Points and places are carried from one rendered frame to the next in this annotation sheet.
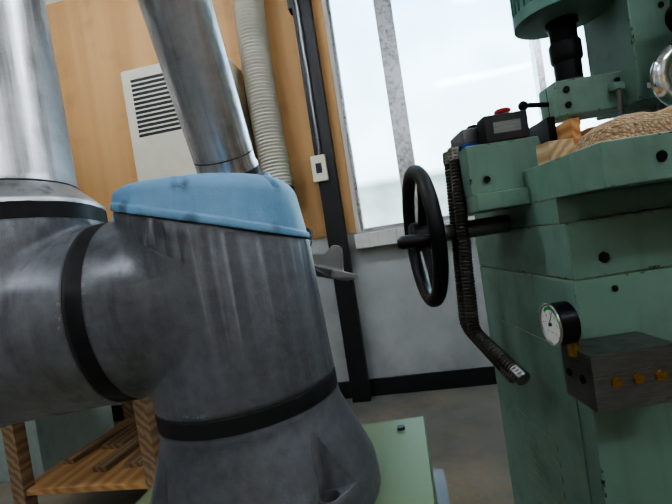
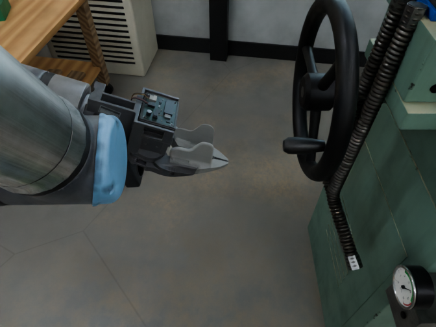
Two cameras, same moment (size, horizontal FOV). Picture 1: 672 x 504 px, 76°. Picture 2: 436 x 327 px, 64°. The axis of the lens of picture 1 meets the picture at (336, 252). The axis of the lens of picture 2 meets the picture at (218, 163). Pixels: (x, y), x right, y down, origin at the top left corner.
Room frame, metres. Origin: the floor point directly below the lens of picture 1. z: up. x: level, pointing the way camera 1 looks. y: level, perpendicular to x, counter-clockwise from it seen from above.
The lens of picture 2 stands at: (0.43, -0.02, 1.17)
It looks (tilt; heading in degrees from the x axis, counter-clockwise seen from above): 50 degrees down; 0
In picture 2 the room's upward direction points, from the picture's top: straight up
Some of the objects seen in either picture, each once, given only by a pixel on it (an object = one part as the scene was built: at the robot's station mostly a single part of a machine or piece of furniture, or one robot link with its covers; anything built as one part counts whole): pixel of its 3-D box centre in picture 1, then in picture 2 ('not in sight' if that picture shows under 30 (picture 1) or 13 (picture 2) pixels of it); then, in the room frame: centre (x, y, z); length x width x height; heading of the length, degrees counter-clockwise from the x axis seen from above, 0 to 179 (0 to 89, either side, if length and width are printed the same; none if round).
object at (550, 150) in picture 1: (555, 152); not in sight; (0.72, -0.38, 0.92); 0.04 x 0.04 x 0.03; 5
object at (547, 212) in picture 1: (558, 210); not in sight; (0.88, -0.46, 0.82); 0.40 x 0.21 x 0.04; 0
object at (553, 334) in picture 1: (563, 329); (412, 289); (0.62, -0.31, 0.65); 0.06 x 0.04 x 0.08; 0
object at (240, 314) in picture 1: (216, 283); not in sight; (0.37, 0.10, 0.80); 0.17 x 0.15 x 0.18; 89
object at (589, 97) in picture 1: (583, 102); not in sight; (0.88, -0.54, 1.03); 0.14 x 0.07 x 0.09; 90
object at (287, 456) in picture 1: (259, 438); not in sight; (0.37, 0.09, 0.67); 0.19 x 0.19 x 0.10
